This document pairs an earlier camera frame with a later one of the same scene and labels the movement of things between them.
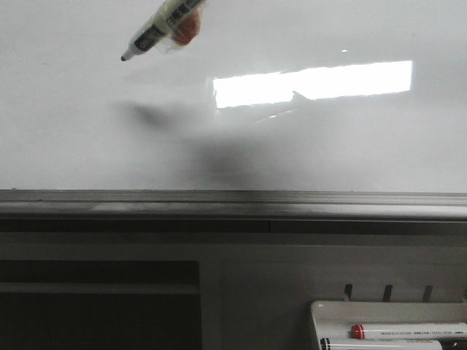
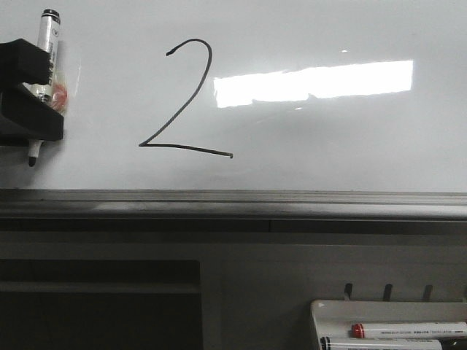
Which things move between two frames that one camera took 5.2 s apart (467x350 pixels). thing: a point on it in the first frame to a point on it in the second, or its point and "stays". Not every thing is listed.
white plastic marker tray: (334, 319) stays
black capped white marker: (327, 343) stays
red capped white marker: (418, 331) stays
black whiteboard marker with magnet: (177, 25) to (54, 94)
